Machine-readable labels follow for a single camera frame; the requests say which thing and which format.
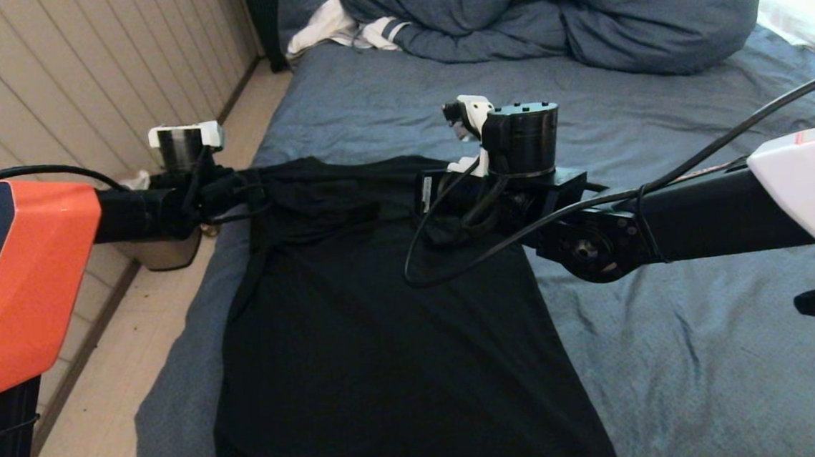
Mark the black printed T-shirt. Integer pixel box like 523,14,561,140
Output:
194,137,621,457

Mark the orange robot shoulder cover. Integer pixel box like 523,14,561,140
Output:
0,173,115,396

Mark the white left wrist joint cover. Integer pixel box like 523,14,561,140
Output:
147,121,226,152

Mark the brown trash bin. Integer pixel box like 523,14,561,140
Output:
111,232,206,275

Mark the clear plastic bin bag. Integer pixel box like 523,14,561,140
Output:
120,170,155,193

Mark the black bedside furniture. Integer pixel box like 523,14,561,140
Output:
241,0,291,76

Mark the white striped garment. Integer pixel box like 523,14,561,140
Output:
283,0,414,62

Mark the blue bunched duvet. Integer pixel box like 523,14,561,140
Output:
277,0,772,103

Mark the blue bed sheet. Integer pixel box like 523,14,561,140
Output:
107,10,815,457

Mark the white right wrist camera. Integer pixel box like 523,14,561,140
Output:
441,94,500,178

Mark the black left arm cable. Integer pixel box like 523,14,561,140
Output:
0,158,132,202

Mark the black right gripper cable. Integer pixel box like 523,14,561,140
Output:
391,69,815,291

